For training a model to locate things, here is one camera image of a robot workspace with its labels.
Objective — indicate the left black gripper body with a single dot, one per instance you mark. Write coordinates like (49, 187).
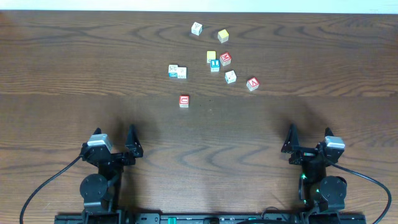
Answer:
(115, 156)

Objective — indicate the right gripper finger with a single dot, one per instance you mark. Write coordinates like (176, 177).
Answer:
(328, 132)
(291, 142)

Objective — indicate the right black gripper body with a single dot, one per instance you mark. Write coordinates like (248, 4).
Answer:
(303, 158)

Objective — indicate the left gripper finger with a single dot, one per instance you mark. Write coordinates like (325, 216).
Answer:
(97, 131)
(132, 143)

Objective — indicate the red letter U block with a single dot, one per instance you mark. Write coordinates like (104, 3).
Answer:
(184, 101)

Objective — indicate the red letter A block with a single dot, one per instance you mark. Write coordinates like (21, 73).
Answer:
(252, 83)

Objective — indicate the white airplane block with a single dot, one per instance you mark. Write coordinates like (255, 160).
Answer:
(230, 77)

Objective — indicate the blue letter block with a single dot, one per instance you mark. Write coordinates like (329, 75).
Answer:
(214, 65)

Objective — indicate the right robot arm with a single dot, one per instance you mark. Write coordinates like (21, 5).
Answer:
(324, 195)

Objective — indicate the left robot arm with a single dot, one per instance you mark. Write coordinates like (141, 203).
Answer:
(101, 191)

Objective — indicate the blue X side block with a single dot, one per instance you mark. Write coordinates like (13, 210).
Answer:
(173, 70)

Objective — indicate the plain hand sign block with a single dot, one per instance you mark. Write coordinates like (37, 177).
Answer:
(182, 72)

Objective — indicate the red letter M block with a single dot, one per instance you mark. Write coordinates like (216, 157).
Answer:
(225, 59)

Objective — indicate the yellow block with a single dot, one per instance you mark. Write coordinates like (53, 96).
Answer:
(210, 55)
(223, 36)

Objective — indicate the yellow top block far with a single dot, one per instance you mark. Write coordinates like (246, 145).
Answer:
(223, 36)

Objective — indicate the white block top far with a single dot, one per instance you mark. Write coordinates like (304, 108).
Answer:
(196, 28)

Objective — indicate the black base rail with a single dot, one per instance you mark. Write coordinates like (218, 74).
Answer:
(155, 218)

